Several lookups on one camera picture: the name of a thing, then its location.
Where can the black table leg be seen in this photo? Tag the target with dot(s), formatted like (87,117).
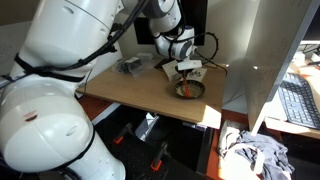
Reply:
(204,150)

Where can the clear plastic package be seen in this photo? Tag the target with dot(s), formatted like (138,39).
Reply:
(133,65)

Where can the white partition board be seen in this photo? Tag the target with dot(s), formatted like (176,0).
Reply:
(276,56)

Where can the white box with dark print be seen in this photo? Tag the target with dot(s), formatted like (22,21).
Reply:
(199,74)

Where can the black computer keyboard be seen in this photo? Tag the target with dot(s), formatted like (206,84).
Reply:
(298,100)

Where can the black monitor stand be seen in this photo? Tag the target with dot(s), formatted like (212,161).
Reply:
(163,63)

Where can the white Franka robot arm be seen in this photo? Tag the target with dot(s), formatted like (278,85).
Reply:
(60,100)

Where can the crumpled grey cloth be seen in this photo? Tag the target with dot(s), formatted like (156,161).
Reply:
(256,153)

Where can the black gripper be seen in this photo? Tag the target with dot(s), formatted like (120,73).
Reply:
(188,71)

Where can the dark bowl with pale inside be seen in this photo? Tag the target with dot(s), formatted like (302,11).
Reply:
(196,90)

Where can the black clamp with orange grip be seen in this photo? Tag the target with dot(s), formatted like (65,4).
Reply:
(122,133)
(159,156)

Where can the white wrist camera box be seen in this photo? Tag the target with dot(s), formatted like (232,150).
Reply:
(190,64)

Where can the plain white cardboard box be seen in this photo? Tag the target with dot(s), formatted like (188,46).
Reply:
(170,69)

